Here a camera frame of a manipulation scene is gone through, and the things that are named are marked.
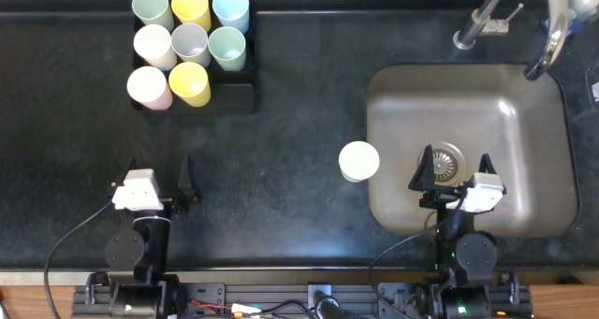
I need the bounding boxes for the black cable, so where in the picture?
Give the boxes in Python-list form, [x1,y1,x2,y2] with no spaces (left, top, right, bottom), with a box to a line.
[43,200,116,319]
[367,187,469,319]

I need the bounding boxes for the white cup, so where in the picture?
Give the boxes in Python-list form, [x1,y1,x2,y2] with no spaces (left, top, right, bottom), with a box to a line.
[132,23,179,72]
[338,140,381,184]

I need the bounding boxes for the steel sink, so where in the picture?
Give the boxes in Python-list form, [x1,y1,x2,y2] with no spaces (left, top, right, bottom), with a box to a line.
[365,64,581,239]

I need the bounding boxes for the yellow cup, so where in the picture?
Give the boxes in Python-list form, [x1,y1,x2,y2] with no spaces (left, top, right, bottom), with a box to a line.
[168,61,212,109]
[170,0,212,33]

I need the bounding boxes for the grey cup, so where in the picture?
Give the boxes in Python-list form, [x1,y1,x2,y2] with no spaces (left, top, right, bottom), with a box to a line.
[169,22,212,69]

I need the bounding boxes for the black tray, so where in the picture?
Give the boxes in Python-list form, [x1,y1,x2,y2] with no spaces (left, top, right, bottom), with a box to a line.
[129,0,257,115]

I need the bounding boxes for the mounting rail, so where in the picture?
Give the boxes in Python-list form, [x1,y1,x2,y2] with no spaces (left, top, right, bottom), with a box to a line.
[72,281,534,319]

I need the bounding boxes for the blue soap bottle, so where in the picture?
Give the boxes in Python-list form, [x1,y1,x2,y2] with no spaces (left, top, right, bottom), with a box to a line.
[541,0,599,38]

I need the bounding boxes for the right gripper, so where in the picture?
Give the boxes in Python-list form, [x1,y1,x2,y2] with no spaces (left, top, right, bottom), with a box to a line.
[407,144,498,212]

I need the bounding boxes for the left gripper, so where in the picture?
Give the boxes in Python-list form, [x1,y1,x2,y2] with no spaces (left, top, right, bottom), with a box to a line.
[126,153,202,214]

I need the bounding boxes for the blue cup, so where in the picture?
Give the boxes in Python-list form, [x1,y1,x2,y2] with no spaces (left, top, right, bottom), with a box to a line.
[212,0,251,35]

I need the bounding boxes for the steel tap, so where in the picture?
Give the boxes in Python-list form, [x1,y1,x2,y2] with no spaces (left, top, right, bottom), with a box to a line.
[452,0,571,81]

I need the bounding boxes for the green cup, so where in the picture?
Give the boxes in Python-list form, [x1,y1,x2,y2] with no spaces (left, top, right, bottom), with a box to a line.
[131,0,175,33]
[207,25,248,73]

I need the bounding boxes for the pink cup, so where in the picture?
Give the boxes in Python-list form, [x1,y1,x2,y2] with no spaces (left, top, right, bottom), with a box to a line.
[125,65,174,111]

